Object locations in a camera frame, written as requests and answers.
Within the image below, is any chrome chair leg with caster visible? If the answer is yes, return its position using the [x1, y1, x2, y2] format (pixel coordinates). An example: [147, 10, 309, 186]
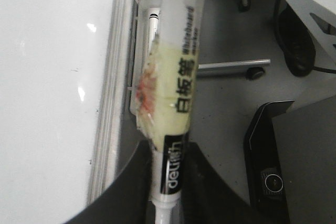
[196, 59, 271, 80]

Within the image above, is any white whiteboard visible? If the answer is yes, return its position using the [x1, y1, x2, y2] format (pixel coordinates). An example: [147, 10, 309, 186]
[1, 0, 113, 223]

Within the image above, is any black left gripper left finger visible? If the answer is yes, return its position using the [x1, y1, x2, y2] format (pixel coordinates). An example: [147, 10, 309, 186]
[67, 141, 152, 223]

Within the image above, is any black camera device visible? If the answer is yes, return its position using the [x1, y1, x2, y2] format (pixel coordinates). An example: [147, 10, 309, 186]
[243, 95, 336, 224]

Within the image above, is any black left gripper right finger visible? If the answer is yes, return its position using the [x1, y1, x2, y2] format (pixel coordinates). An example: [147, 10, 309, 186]
[182, 142, 265, 223]

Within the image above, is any black cable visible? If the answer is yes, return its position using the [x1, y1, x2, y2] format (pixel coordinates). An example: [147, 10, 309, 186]
[272, 0, 336, 78]

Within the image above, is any white plastic holder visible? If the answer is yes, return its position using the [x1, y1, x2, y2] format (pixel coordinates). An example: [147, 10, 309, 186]
[129, 0, 161, 115]

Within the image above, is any white black whiteboard marker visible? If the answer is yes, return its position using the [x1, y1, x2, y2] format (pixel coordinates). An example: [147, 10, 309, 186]
[135, 0, 205, 223]

